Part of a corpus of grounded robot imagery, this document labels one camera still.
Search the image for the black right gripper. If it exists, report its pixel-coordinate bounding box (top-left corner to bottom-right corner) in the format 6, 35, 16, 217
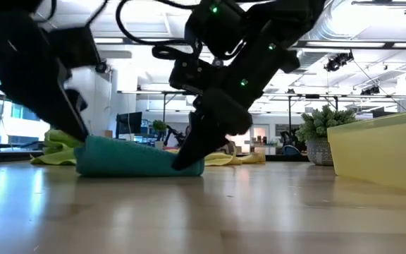
172, 20, 301, 171

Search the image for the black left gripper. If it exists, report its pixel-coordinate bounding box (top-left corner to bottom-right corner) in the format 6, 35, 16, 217
0, 17, 90, 142

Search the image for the yellow microfiber towel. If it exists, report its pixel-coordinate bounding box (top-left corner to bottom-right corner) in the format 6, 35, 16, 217
169, 146, 266, 167

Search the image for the lime green microfiber towel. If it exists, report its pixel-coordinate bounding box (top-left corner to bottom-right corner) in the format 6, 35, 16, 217
30, 129, 84, 166

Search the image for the teal microfiber towel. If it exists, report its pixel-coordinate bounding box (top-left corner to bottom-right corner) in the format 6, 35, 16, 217
74, 135, 206, 178

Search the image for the translucent yellow plastic basket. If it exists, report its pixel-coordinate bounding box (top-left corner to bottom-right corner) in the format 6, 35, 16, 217
327, 108, 406, 196

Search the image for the leafy plant in white pot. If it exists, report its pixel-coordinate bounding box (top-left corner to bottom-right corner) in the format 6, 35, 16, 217
152, 119, 168, 151

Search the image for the black computer monitor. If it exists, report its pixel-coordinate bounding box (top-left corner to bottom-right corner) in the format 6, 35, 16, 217
115, 111, 143, 139

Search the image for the green succulent in patterned pot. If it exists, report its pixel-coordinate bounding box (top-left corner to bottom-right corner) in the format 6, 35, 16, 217
295, 104, 358, 167

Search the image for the black ceiling spotlight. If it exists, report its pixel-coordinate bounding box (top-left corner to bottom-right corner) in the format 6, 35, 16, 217
324, 51, 355, 73

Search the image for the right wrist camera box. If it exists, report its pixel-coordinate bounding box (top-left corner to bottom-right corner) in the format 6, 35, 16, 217
169, 58, 221, 95

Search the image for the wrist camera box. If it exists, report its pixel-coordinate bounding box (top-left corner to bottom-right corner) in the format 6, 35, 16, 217
169, 58, 221, 95
47, 26, 102, 71

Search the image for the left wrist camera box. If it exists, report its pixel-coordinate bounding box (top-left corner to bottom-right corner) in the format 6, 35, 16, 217
47, 26, 102, 71

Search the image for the black aluminium table frame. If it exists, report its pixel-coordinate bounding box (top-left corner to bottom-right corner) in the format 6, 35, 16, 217
0, 150, 309, 163

